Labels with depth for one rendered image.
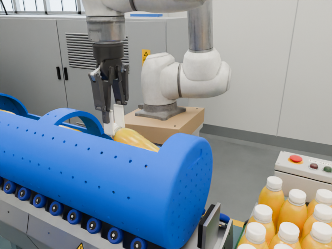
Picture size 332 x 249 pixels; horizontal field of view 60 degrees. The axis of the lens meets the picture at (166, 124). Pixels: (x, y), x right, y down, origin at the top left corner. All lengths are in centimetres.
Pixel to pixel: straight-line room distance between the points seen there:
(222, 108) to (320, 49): 121
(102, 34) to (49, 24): 226
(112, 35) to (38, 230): 66
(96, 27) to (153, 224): 45
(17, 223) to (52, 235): 17
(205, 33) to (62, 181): 76
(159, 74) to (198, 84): 17
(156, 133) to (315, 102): 247
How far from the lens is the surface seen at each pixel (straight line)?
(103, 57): 71
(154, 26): 229
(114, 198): 69
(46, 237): 103
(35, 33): 308
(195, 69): 119
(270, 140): 358
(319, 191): 84
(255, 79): 341
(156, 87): 125
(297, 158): 93
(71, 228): 93
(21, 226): 111
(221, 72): 121
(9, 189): 111
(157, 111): 128
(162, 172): 62
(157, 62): 124
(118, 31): 70
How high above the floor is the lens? 152
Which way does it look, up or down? 22 degrees down
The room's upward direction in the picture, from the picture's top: straight up
